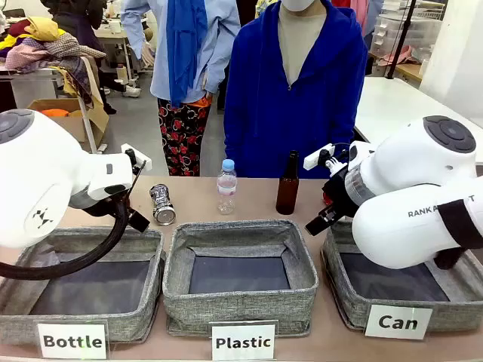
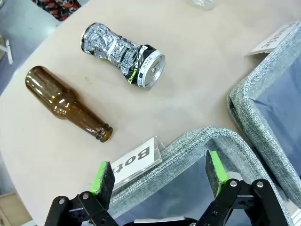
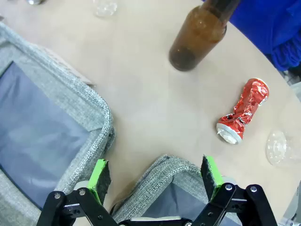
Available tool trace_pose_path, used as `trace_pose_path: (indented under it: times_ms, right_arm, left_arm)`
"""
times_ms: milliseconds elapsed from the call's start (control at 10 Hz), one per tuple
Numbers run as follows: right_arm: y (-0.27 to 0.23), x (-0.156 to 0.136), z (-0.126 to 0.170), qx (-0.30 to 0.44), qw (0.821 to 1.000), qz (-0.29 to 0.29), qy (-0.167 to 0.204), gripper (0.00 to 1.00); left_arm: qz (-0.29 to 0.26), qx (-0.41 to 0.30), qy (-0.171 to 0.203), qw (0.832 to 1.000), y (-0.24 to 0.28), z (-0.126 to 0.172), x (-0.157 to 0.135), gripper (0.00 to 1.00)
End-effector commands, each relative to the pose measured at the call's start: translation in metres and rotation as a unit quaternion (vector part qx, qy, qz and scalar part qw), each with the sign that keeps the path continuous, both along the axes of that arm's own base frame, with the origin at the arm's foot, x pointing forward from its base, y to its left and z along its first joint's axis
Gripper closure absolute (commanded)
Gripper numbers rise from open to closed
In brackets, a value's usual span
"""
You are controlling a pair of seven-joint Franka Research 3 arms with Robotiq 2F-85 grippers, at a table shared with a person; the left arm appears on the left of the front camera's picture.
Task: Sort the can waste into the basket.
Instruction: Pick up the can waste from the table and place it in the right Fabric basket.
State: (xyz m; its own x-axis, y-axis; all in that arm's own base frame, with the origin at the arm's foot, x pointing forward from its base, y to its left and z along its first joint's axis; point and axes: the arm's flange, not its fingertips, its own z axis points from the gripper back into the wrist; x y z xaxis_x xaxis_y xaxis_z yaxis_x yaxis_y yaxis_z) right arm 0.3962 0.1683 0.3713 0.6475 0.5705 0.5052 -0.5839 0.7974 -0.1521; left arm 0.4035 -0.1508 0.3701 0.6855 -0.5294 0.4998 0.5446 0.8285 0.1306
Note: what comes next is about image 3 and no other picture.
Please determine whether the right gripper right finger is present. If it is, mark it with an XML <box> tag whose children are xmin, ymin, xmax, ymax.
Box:
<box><xmin>191</xmin><ymin>154</ymin><xmax>279</xmax><ymax>226</ymax></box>

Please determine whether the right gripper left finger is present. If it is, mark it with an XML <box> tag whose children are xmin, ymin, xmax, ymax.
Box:
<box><xmin>36</xmin><ymin>159</ymin><xmax>118</xmax><ymax>226</ymax></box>

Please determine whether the brown glass bottle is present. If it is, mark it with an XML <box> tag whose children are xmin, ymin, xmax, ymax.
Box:
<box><xmin>168</xmin><ymin>0</ymin><xmax>240</xmax><ymax>72</ymax></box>

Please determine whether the crushed red can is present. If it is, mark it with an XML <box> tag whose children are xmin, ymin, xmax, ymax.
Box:
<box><xmin>216</xmin><ymin>78</ymin><xmax>270</xmax><ymax>145</ymax></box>

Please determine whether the large grey fabric basket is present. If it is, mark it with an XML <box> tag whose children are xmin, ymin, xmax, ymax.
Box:
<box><xmin>0</xmin><ymin>22</ymin><xmax>116</xmax><ymax>226</ymax></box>

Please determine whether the crumpled clear plastic cup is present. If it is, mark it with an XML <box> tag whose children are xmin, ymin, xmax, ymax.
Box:
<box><xmin>93</xmin><ymin>0</ymin><xmax>118</xmax><ymax>17</ymax></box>

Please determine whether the shiny metal object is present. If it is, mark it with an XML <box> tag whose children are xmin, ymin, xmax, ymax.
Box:
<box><xmin>25</xmin><ymin>0</ymin><xmax>48</xmax><ymax>6</ymax></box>

